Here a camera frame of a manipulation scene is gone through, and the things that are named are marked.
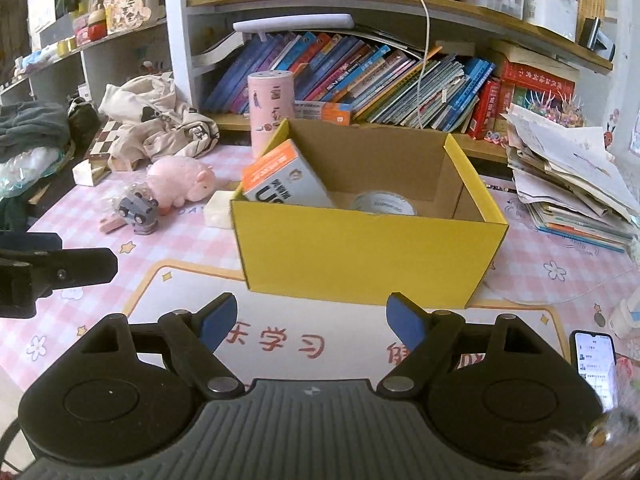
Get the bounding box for grey toy car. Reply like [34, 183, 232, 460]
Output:
[116, 191, 158, 235]

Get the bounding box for white eraser block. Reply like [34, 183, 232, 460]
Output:
[203, 190, 234, 230]

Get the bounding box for white tape roll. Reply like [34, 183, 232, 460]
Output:
[349, 191, 416, 217]

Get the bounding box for orange white toothpaste box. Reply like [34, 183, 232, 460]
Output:
[241, 139, 334, 208]

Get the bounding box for pink flat case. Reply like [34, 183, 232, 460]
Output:
[99, 214, 127, 234]

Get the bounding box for iridescent plastic bag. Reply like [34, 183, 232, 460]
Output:
[0, 148, 64, 198]

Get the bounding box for pink checkered table mat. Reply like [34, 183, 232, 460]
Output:
[0, 144, 640, 411]

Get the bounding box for wooden chess board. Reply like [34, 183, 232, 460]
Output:
[73, 120, 122, 188]

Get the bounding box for grey folded clothes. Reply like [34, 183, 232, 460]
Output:
[0, 101, 70, 162]

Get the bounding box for yellow cardboard box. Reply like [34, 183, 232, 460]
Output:
[231, 119, 508, 309]

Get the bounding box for pink plush pig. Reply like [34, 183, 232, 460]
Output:
[145, 155, 217, 210]

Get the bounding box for black smartphone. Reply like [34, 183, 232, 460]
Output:
[570, 330, 617, 412]

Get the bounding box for beige cloth bag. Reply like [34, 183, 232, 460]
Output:
[99, 73, 219, 171]

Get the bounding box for stack of papers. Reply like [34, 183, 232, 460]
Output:
[503, 104, 639, 252]

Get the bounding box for orange box on shelf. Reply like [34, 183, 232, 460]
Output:
[294, 101, 352, 126]

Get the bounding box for pink sticker cylinder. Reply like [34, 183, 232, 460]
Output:
[247, 70, 295, 158]

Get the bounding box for wooden bookshelf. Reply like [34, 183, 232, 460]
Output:
[164, 0, 616, 166]

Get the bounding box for white charging cable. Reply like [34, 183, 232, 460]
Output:
[374, 0, 434, 131]

